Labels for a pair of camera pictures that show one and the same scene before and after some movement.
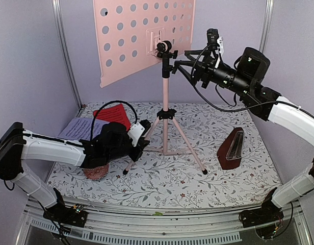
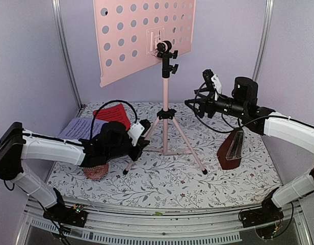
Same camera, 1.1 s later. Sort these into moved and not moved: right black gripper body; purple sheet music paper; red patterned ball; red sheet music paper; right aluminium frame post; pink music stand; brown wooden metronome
Moved: right black gripper body
Not moved: red sheet music paper; right aluminium frame post; brown wooden metronome; purple sheet music paper; red patterned ball; pink music stand
